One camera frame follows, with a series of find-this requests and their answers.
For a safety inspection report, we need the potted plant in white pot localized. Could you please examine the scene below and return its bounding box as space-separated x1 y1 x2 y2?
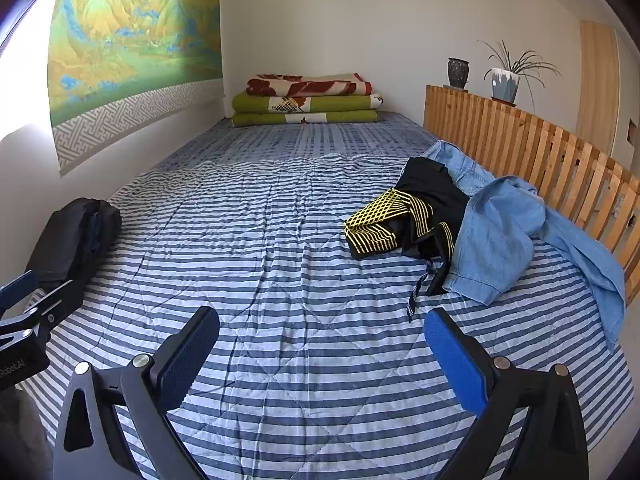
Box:
477 39 562 107

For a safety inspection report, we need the folded black clothes pile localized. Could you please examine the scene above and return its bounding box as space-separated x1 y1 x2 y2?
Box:
24 198 123 295

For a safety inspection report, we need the red floral folded blanket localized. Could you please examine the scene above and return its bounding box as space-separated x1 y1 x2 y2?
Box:
246 73 374 99

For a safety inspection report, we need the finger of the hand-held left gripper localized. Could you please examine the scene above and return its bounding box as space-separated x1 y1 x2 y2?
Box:
31 280 89 347
0 271 38 317

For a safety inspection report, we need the blue white striped bedsheet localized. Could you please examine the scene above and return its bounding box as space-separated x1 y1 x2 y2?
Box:
20 112 632 480

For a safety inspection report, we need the black garment with yellow pattern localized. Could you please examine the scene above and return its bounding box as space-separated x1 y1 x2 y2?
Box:
344 156 472 297

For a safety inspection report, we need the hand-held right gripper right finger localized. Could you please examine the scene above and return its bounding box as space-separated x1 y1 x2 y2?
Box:
422 307 589 480

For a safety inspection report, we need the landscape painting wall poster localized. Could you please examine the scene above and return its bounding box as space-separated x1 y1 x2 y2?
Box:
47 0 223 177

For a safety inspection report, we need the dark ceramic vase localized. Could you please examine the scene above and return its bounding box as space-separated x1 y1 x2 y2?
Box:
446 57 471 91

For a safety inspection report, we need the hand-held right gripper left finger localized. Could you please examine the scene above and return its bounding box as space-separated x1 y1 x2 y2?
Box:
52 306 221 480

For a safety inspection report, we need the dark blue strap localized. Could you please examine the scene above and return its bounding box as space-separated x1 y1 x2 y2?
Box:
407 257 434 324

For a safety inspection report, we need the blue denim shirt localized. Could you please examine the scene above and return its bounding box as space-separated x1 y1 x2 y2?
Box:
419 140 628 353

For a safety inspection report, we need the wooden slatted bed rail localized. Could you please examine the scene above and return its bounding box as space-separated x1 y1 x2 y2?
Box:
424 84 640 307

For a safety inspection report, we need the green folded quilt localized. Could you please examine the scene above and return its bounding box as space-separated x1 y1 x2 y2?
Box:
231 92 384 128

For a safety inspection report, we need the light wooden panel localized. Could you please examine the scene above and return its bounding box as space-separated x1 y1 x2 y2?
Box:
575 20 622 159

